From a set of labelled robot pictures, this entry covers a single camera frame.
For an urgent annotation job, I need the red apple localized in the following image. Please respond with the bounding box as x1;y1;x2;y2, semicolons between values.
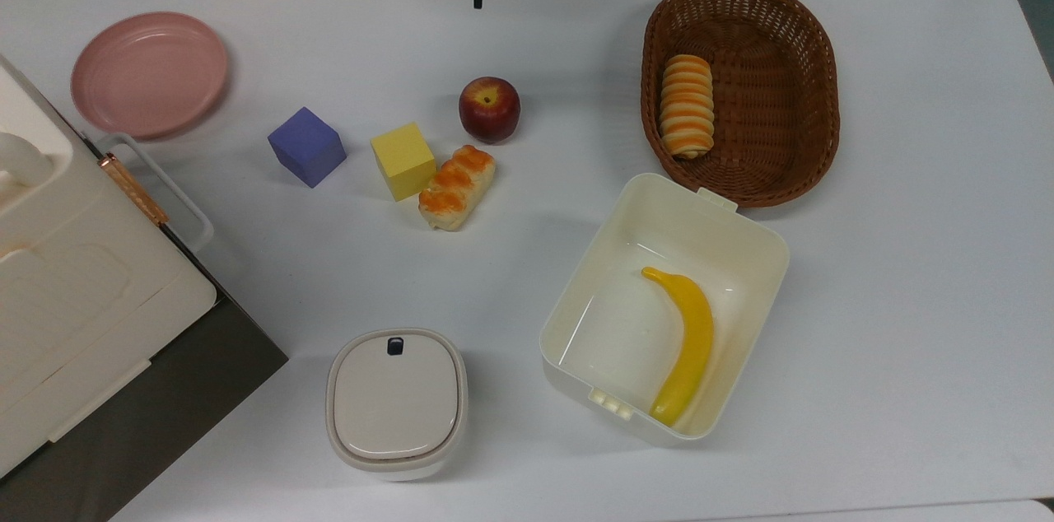
459;77;521;145

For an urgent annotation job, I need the white open plastic container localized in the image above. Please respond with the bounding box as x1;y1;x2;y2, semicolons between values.
539;173;791;447

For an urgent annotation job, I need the white lidded container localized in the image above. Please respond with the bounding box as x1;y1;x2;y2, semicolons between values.
325;329;469;482

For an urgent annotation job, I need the purple cube block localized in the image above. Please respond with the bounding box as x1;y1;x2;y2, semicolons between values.
268;107;347;189

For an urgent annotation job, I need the yellow cube block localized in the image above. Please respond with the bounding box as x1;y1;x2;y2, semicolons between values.
370;123;437;203

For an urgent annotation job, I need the orange glazed bread loaf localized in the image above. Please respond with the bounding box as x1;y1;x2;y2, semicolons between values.
418;145;497;232

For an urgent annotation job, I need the striped spiral bread roll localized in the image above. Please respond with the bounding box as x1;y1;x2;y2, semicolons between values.
658;54;716;160

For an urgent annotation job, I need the pink plate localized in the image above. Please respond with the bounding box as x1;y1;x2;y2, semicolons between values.
71;12;231;140

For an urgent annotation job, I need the brown wicker basket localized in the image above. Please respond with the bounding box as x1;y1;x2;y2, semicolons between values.
641;0;842;208

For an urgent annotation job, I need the yellow banana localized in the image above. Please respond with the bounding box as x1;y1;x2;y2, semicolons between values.
641;267;716;427

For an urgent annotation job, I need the white toaster oven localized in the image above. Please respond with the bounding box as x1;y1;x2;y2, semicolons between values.
0;53;218;480

